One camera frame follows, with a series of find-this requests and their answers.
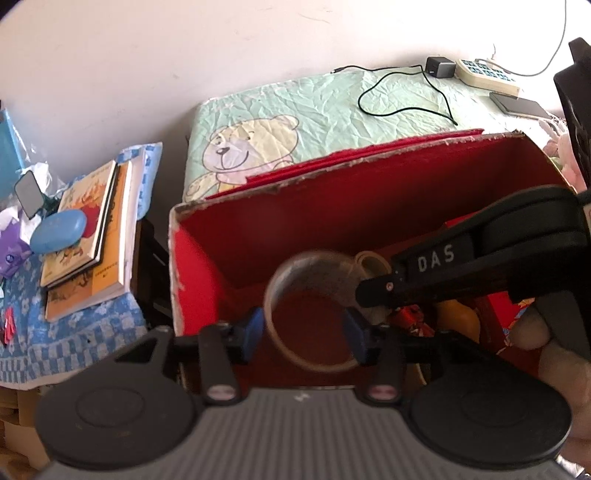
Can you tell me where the black charger cable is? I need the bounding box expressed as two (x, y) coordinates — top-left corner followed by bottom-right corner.
(330, 65), (459, 127)

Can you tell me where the clear printed tape roll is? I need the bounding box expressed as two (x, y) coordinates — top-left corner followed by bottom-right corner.
(263, 250), (370, 372)

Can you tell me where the black smartphone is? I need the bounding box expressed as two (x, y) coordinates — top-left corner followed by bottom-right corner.
(489, 91), (552, 121)

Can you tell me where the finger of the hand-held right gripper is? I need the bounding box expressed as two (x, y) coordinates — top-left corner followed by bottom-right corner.
(355, 268), (509, 309)

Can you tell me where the pink plush dog blue bow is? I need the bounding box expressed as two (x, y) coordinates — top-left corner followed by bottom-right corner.
(542, 134), (583, 192)

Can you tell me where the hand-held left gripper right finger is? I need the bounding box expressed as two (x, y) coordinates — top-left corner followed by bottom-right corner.
(344, 308), (490, 407)

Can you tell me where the black charger adapter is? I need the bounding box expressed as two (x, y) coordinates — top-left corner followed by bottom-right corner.
(425, 55), (455, 79)

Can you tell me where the blue glasses case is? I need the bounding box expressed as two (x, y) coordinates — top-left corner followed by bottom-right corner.
(30, 209), (88, 254)

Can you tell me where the red gift box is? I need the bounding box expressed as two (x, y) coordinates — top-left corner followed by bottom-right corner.
(443, 217), (536, 352)

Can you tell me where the brown cardboard carton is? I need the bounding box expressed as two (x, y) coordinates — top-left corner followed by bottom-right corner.
(0, 383), (51, 467)

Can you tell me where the brown gourd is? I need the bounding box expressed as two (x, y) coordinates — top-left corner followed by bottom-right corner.
(436, 299), (481, 344)

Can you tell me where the pale green bear print quilt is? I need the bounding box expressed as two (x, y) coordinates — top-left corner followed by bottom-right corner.
(182, 65), (555, 204)

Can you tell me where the blue checkered floral cloth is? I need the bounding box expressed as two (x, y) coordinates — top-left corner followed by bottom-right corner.
(0, 143), (163, 384)

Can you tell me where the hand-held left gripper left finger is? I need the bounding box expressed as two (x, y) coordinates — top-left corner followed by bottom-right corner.
(111, 307), (266, 407)

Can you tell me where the person's right hand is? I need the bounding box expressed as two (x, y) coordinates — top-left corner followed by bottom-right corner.
(512, 305), (591, 462)

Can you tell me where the illustrated yellow cover book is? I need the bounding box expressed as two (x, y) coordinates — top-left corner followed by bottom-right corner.
(41, 161), (118, 289)

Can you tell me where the black side table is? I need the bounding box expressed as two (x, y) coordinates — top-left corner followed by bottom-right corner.
(131, 217), (175, 328)

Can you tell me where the white power strip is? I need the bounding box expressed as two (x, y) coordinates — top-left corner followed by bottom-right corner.
(455, 58), (520, 97)

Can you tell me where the orange cover book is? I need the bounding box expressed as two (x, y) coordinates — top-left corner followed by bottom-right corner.
(46, 161), (134, 301)

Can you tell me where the red cardboard box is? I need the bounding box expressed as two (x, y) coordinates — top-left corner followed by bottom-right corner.
(168, 129), (578, 388)

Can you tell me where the small black standing mirror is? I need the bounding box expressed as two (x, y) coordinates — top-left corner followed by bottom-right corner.
(14, 170), (44, 220)

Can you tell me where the stack of picture books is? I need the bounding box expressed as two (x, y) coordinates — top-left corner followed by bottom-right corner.
(45, 159), (141, 324)

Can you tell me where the purple toy figure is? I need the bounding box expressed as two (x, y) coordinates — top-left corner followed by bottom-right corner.
(0, 226), (33, 278)

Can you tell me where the grey power cord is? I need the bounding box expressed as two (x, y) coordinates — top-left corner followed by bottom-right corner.
(489, 0), (568, 77)

